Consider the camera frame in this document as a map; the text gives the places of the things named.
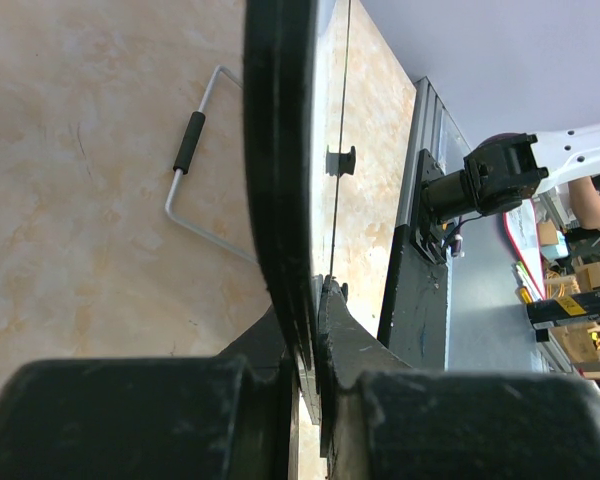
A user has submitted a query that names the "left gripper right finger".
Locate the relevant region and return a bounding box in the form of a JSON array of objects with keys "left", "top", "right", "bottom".
[{"left": 317, "top": 278, "right": 600, "bottom": 479}]

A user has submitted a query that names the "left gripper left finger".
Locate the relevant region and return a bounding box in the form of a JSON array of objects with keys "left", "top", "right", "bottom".
[{"left": 0, "top": 310, "right": 299, "bottom": 479}]

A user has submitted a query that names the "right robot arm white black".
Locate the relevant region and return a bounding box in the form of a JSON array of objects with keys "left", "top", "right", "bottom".
[{"left": 420, "top": 123, "right": 600, "bottom": 225}]

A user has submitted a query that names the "white whiteboard black frame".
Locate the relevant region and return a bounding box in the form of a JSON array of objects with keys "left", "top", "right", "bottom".
[{"left": 243, "top": 1, "right": 351, "bottom": 424}]

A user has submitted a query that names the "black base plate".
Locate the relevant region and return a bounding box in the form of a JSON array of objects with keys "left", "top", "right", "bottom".
[{"left": 377, "top": 149, "right": 449, "bottom": 370}]

